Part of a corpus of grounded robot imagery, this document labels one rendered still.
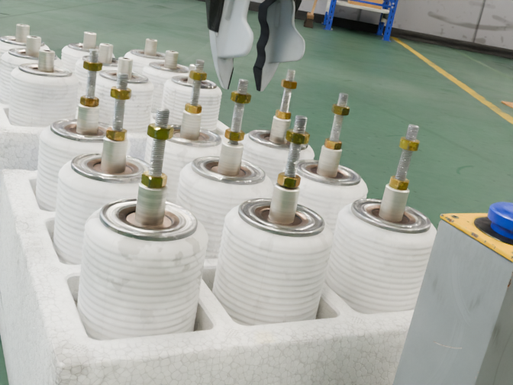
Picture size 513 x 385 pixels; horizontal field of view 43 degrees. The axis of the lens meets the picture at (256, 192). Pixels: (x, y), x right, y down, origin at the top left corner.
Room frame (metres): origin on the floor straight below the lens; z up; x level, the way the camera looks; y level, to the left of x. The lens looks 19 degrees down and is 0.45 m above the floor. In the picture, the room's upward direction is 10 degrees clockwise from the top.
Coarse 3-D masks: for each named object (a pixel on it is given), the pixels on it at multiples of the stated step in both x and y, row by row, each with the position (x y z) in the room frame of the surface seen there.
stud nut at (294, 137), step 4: (288, 132) 0.52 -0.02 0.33; (292, 132) 0.52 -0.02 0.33; (288, 136) 0.52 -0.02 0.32; (292, 136) 0.52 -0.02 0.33; (296, 136) 0.52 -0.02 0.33; (300, 136) 0.52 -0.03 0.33; (304, 136) 0.52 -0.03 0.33; (308, 136) 0.52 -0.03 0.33; (288, 140) 0.52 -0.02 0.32; (292, 140) 0.52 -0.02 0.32; (296, 140) 0.52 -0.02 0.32; (300, 140) 0.52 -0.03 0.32; (304, 140) 0.52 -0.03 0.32; (308, 140) 0.52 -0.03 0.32
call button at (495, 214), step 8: (496, 208) 0.41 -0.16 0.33; (504, 208) 0.41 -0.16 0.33; (512, 208) 0.41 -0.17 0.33; (488, 216) 0.41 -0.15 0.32; (496, 216) 0.40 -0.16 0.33; (504, 216) 0.40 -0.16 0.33; (512, 216) 0.40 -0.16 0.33; (496, 224) 0.40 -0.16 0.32; (504, 224) 0.40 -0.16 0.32; (512, 224) 0.39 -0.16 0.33; (504, 232) 0.40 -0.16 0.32; (512, 232) 0.40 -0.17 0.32
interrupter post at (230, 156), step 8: (224, 144) 0.62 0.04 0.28; (232, 144) 0.62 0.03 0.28; (240, 144) 0.63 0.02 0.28; (224, 152) 0.62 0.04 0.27; (232, 152) 0.62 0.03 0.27; (240, 152) 0.62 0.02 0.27; (224, 160) 0.62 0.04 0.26; (232, 160) 0.62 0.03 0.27; (240, 160) 0.62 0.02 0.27; (224, 168) 0.62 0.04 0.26; (232, 168) 0.62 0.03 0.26
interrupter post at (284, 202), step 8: (280, 192) 0.51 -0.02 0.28; (288, 192) 0.51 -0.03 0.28; (296, 192) 0.52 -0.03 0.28; (272, 200) 0.52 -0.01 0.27; (280, 200) 0.51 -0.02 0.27; (288, 200) 0.51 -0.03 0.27; (296, 200) 0.52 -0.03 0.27; (272, 208) 0.52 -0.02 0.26; (280, 208) 0.51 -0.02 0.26; (288, 208) 0.51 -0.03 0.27; (272, 216) 0.52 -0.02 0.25; (280, 216) 0.51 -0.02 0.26; (288, 216) 0.51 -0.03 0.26
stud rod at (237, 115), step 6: (240, 84) 0.62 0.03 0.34; (246, 84) 0.62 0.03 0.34; (240, 90) 0.62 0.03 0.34; (246, 90) 0.63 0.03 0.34; (234, 108) 0.63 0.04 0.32; (240, 108) 0.62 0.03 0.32; (234, 114) 0.62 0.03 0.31; (240, 114) 0.62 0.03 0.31; (234, 120) 0.62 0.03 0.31; (240, 120) 0.63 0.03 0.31; (234, 126) 0.62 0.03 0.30; (240, 126) 0.63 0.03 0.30; (234, 144) 0.62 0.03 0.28
